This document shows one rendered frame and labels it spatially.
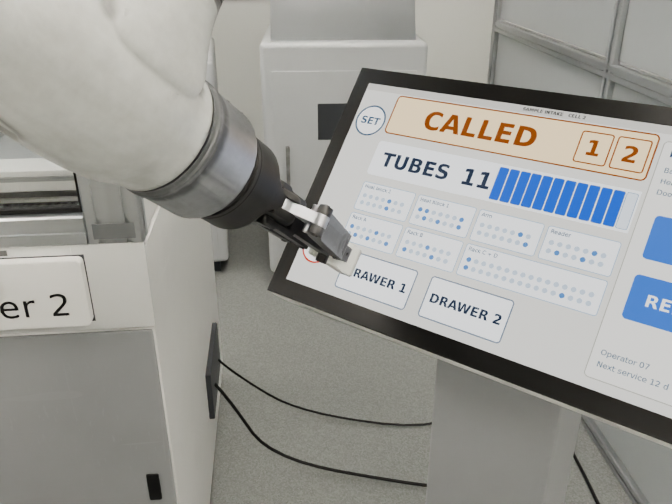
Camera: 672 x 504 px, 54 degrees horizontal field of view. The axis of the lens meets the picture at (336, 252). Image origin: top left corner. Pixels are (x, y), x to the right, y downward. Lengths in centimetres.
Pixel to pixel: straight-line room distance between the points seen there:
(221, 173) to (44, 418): 83
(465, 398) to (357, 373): 146
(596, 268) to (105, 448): 87
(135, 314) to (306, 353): 139
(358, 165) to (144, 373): 52
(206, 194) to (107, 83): 12
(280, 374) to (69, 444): 117
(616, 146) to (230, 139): 42
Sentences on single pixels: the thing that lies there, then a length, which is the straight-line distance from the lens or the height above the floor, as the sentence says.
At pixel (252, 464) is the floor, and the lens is 197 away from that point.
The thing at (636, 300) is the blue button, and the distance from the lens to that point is 67.
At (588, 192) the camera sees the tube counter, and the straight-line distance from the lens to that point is 71.
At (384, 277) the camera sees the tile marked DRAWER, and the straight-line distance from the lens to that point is 73.
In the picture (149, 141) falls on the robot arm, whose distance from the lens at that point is 40.
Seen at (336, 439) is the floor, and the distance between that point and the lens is 203.
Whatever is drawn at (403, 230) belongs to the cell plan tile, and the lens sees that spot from 74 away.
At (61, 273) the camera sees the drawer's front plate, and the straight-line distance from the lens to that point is 103.
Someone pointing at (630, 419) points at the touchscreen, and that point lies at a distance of 65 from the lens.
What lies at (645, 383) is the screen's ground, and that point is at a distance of 65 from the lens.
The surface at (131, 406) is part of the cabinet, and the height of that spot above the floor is 65.
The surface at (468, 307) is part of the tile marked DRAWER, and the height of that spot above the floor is 101.
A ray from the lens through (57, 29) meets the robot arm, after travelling 36.
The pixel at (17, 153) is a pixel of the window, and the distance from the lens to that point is 102.
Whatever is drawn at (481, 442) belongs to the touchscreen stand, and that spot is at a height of 78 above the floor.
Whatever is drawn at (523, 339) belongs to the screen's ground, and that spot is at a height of 100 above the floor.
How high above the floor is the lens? 135
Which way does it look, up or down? 26 degrees down
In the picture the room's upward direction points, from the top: straight up
